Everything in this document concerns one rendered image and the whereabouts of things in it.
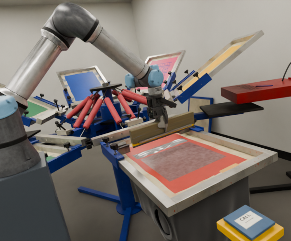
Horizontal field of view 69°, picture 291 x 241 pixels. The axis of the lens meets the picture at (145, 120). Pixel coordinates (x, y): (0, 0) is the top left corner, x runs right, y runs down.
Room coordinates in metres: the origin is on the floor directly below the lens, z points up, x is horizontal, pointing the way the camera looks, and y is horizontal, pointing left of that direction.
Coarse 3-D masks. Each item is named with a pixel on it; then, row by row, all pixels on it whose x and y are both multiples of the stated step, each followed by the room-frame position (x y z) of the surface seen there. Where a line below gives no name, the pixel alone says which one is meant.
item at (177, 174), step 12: (144, 144) 1.31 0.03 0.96; (132, 156) 1.15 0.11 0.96; (156, 156) 1.10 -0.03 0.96; (168, 156) 1.07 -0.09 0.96; (144, 168) 0.98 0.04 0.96; (156, 168) 0.96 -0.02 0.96; (168, 168) 0.94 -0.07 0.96; (180, 168) 0.92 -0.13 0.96; (192, 168) 0.90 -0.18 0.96; (168, 180) 0.83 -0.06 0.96; (180, 180) 0.82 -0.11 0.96; (192, 180) 0.80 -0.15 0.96
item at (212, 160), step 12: (156, 144) 1.27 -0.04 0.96; (180, 144) 1.21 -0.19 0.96; (192, 144) 1.18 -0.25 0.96; (204, 144) 1.15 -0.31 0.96; (180, 156) 1.04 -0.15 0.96; (192, 156) 1.02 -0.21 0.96; (204, 156) 1.00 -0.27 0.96; (216, 156) 0.98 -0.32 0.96; (228, 156) 0.96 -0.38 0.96; (204, 168) 0.88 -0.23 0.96; (216, 168) 0.86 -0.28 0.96
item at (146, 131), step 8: (192, 112) 1.21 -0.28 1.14; (168, 120) 1.14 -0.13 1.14; (176, 120) 1.16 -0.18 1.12; (184, 120) 1.19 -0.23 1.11; (192, 120) 1.21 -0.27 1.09; (136, 128) 1.08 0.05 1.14; (144, 128) 1.08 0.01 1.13; (152, 128) 1.10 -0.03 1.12; (160, 128) 1.12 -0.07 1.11; (168, 128) 1.14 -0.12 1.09; (136, 136) 1.06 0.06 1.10; (144, 136) 1.08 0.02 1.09
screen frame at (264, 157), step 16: (224, 144) 1.08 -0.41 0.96; (240, 144) 0.99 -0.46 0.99; (256, 160) 0.81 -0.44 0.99; (272, 160) 0.83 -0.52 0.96; (144, 176) 0.84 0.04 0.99; (224, 176) 0.73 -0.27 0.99; (240, 176) 0.75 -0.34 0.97; (144, 192) 0.77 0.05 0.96; (160, 192) 0.70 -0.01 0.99; (192, 192) 0.67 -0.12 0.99; (208, 192) 0.68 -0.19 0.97; (160, 208) 0.66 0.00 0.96; (176, 208) 0.62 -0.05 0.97
